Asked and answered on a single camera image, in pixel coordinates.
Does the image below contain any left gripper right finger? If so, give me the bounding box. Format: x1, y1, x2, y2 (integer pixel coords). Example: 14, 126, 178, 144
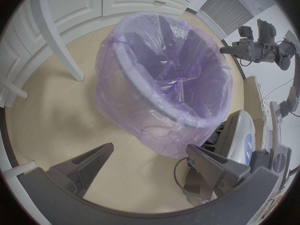
186, 144, 251, 195

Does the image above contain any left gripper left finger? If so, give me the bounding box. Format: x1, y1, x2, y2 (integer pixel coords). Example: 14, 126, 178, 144
47, 143, 115, 198

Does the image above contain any purple plastic bag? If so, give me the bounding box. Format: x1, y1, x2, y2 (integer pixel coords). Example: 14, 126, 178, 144
94, 11, 234, 159

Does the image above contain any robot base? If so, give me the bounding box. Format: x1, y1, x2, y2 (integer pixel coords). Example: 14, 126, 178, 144
203, 110, 256, 167

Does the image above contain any white trash bin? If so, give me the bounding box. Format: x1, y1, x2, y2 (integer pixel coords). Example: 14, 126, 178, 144
114, 13, 226, 149

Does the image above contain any white chair with grey seat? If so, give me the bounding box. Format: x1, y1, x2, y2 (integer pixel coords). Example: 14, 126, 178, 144
0, 0, 85, 108

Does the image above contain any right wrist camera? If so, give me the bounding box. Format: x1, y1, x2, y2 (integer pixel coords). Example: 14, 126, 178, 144
238, 26, 253, 42

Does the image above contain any black cable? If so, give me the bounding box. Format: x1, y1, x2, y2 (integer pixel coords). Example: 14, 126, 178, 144
173, 157, 212, 203

